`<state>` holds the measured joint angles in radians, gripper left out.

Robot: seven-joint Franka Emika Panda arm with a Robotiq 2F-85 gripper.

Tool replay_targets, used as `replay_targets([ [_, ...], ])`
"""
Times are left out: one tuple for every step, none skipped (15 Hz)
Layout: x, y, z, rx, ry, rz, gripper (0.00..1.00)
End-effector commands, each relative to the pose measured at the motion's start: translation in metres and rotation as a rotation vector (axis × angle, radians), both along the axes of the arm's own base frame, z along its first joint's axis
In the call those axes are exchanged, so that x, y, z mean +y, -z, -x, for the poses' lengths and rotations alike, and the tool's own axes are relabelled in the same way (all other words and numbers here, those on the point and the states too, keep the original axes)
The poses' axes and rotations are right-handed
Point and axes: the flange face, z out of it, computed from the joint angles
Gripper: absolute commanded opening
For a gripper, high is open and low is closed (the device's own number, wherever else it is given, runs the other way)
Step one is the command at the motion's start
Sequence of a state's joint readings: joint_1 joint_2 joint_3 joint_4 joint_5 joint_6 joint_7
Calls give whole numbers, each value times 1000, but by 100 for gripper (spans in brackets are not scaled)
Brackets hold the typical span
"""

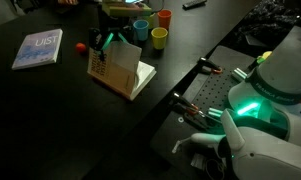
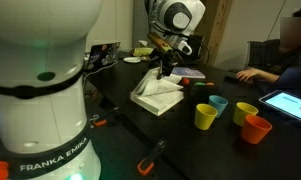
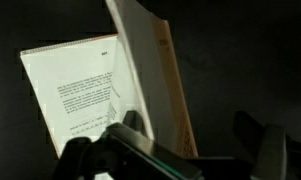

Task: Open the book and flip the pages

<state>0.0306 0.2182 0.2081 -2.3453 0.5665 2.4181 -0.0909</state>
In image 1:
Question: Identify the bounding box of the short silver metal cylinder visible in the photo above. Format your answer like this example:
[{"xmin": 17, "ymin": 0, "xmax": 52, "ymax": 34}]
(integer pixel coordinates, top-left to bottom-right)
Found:
[
  {"xmin": 207, "ymin": 107, "xmax": 224, "ymax": 121},
  {"xmin": 231, "ymin": 67, "xmax": 248, "ymax": 83}
]

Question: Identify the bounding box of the orange handled black clamp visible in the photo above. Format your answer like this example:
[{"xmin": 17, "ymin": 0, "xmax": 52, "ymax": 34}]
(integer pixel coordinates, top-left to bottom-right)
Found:
[
  {"xmin": 197, "ymin": 56, "xmax": 224, "ymax": 75},
  {"xmin": 171, "ymin": 91, "xmax": 208, "ymax": 129}
]

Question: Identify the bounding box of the blue white UIST book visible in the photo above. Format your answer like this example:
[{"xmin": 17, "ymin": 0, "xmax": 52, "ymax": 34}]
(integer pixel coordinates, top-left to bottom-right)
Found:
[{"xmin": 11, "ymin": 28, "xmax": 64, "ymax": 71}]

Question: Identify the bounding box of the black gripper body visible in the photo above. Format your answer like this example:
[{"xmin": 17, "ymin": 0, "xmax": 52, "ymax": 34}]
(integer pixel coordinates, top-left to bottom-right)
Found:
[{"xmin": 97, "ymin": 13, "xmax": 135, "ymax": 37}]

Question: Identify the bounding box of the orange plastic cup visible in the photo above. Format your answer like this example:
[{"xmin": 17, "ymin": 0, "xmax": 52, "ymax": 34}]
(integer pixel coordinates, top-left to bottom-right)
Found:
[{"xmin": 157, "ymin": 9, "xmax": 173, "ymax": 31}]

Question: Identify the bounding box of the black patterned cloth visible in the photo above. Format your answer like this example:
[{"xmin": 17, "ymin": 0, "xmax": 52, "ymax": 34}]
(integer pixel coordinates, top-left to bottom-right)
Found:
[{"xmin": 238, "ymin": 0, "xmax": 301, "ymax": 48}]

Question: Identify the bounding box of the blue plastic cup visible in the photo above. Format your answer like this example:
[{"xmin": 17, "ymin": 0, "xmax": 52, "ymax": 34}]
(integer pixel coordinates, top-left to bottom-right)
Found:
[{"xmin": 132, "ymin": 19, "xmax": 150, "ymax": 42}]

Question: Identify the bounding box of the small orange ball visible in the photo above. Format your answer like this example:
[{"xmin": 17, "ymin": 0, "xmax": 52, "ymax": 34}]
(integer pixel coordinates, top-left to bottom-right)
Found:
[{"xmin": 75, "ymin": 42, "xmax": 88, "ymax": 54}]

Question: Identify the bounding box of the black remote control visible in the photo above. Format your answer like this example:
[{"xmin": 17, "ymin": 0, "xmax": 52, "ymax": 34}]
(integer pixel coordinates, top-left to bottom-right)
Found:
[{"xmin": 182, "ymin": 0, "xmax": 208, "ymax": 10}]

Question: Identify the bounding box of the yellow plastic cup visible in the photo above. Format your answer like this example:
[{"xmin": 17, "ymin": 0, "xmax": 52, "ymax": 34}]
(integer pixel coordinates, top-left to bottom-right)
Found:
[{"xmin": 150, "ymin": 26, "xmax": 169, "ymax": 51}]

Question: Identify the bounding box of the green plastic cup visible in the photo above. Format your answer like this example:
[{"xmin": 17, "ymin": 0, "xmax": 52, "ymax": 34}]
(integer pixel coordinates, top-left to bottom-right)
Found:
[{"xmin": 143, "ymin": 12, "xmax": 159, "ymax": 30}]

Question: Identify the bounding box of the beige systems paperback book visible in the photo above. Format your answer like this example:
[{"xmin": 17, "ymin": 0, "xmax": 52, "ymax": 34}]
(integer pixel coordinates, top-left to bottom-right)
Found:
[{"xmin": 87, "ymin": 40, "xmax": 157, "ymax": 102}]

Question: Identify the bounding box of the white cable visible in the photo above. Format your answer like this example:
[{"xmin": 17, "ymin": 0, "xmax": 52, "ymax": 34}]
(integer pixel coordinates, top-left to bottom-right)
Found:
[{"xmin": 171, "ymin": 139, "xmax": 193, "ymax": 154}]

